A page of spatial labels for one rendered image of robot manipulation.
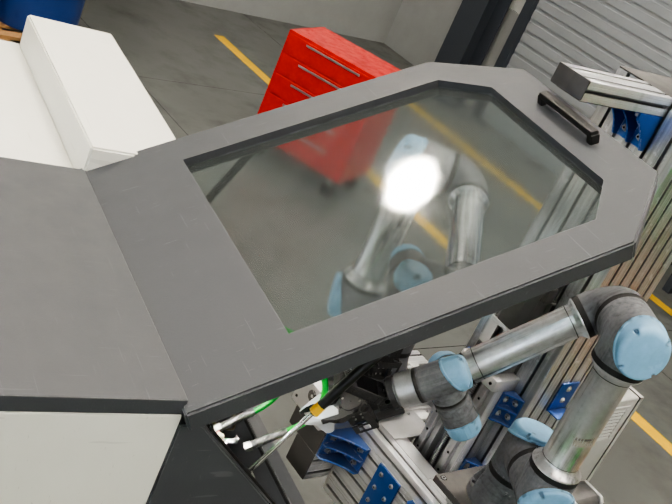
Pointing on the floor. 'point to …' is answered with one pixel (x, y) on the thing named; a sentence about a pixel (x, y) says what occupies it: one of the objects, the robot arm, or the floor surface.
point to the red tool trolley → (319, 67)
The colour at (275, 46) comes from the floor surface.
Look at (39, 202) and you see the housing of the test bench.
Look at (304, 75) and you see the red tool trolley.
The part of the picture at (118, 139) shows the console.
